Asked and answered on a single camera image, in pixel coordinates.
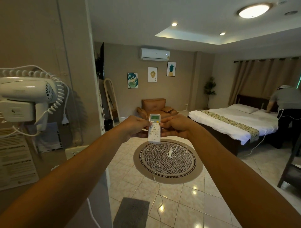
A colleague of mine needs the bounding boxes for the leaf picture frame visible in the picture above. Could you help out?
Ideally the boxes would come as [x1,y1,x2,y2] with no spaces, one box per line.
[127,72,139,89]

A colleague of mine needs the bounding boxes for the white pillow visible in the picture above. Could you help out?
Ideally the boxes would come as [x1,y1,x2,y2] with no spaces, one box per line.
[228,103,259,114]

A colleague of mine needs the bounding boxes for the beige curtains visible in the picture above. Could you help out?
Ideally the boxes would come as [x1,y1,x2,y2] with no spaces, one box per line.
[228,56,301,106]

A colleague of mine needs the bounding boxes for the round patterned rug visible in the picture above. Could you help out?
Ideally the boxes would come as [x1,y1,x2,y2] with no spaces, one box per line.
[133,139,204,185]

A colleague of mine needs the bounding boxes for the arched standing mirror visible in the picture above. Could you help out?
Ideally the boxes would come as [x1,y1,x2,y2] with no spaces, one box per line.
[103,78,120,127]

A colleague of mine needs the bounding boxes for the white coiled hair dryer cord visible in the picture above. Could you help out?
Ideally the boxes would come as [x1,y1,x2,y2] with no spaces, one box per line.
[0,65,70,137]

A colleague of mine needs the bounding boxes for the paper notice sheet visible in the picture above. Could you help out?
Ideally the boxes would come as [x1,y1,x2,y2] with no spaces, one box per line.
[0,128,40,191]

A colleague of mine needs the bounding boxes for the strawberry picture frame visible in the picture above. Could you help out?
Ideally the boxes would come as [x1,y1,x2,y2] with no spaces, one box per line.
[148,67,158,83]

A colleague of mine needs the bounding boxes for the round ceiling lamp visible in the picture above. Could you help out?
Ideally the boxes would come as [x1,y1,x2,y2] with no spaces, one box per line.
[237,3,274,19]

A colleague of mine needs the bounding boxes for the bed with white bedding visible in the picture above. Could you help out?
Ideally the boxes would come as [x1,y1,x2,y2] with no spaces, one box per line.
[187,94,283,157]

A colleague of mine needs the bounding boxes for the black curtain rod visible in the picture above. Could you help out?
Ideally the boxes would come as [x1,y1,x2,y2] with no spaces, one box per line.
[233,56,301,63]

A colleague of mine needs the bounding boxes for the dark wooden chair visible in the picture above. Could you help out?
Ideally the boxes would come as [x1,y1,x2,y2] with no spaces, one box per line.
[277,134,301,195]

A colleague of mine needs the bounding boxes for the person's right forearm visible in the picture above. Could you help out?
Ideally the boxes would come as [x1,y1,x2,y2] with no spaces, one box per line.
[186,124,301,228]

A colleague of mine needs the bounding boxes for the person's right hand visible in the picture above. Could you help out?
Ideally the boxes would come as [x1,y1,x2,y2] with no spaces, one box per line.
[158,114,195,140]

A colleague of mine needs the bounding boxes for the white wall air conditioner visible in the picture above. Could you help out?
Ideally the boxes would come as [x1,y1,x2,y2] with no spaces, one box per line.
[140,48,170,62]

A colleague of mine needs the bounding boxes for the dark wooden headboard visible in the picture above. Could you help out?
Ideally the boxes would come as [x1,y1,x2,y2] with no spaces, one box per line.
[236,94,279,113]

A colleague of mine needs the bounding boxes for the person's left hand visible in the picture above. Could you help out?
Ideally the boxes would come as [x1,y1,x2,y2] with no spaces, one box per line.
[119,115,153,140]

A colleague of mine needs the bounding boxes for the white air conditioner remote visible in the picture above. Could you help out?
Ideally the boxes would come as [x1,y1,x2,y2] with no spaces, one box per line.
[147,114,161,143]

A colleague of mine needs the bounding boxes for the brown leather armchair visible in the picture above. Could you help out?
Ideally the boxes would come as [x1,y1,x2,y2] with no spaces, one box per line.
[137,98,179,121]

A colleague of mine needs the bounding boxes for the pineapple picture frame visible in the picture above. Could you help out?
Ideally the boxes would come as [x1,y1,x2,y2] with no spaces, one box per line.
[166,62,176,77]

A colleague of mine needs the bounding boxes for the white wall hair dryer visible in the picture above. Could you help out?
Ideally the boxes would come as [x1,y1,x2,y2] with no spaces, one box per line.
[0,77,58,132]

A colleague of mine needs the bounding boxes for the grey floor mat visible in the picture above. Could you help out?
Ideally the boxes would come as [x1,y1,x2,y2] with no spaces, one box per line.
[119,197,150,228]

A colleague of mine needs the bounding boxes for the person's left forearm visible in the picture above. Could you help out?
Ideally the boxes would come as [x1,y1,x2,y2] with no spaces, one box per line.
[0,126,132,228]

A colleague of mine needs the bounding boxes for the small potted tree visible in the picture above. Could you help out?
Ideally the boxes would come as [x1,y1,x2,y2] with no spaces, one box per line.
[204,76,217,110]

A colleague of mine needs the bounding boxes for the patterned bed runner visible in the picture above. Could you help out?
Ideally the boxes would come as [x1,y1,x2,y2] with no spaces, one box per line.
[200,110,260,144]

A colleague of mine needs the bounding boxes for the black wall television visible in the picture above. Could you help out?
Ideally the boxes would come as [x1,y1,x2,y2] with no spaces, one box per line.
[96,42,105,80]

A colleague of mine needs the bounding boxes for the white cable with inline box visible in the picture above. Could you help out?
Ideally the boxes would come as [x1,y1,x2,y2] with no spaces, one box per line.
[139,132,268,228]

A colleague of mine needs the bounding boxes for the white wall socket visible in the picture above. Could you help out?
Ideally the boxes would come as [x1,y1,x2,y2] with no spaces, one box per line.
[65,145,90,161]

